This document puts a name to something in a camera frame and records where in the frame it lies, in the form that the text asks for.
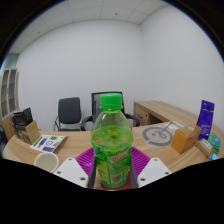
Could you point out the orange cardboard box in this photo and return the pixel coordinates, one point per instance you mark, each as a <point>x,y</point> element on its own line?
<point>183,140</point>

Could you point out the wooden side desk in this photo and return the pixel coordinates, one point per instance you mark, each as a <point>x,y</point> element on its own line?
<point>156,111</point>

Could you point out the white sheet with circle print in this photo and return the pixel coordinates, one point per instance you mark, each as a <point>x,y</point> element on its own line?
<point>156,135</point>

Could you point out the purple pouch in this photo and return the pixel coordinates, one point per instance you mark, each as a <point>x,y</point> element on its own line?
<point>205,118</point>

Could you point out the dark grey chair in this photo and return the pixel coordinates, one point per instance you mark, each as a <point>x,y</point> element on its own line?
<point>69,111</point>

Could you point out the black mesh office chair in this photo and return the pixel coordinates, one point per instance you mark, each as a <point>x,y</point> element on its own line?
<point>128,118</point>

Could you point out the blue packet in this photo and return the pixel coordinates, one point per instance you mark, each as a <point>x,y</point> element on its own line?
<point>214,157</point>

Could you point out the small dark brown box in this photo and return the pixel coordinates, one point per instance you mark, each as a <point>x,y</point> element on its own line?
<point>30,132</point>

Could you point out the white and brown mug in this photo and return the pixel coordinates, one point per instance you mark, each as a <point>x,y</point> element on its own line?
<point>46,161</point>

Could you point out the green drink bottle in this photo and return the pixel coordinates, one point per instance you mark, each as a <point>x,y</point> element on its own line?
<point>111,146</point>

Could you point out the small tan box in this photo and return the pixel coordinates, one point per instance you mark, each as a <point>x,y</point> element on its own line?
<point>204,148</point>

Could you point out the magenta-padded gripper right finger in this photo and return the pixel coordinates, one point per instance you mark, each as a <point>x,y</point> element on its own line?
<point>154,170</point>

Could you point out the green packet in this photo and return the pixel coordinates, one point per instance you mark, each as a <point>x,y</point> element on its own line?
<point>215,143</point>

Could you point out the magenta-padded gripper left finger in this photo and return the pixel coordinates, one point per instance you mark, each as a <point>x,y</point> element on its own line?
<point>70,170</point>

